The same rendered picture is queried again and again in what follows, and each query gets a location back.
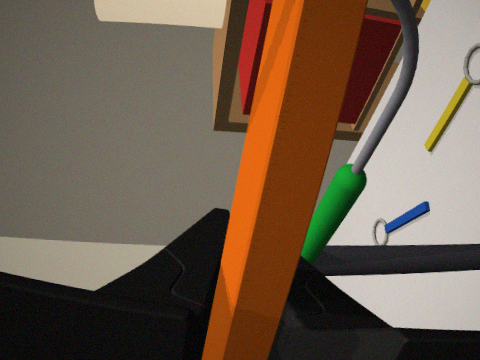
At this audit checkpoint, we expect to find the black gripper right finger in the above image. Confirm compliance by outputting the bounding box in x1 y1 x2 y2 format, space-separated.
268 256 480 360

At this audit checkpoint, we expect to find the blue flat bar with grey loop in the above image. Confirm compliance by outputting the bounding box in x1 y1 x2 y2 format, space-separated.
372 201 431 245

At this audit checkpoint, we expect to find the orange bar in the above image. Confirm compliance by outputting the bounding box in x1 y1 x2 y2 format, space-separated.
201 0 368 360

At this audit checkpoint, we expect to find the grey ring with yellow handle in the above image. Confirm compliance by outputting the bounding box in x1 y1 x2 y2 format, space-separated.
424 43 480 151

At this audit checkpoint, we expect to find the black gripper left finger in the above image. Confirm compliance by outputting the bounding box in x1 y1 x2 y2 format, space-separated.
0 208 229 360

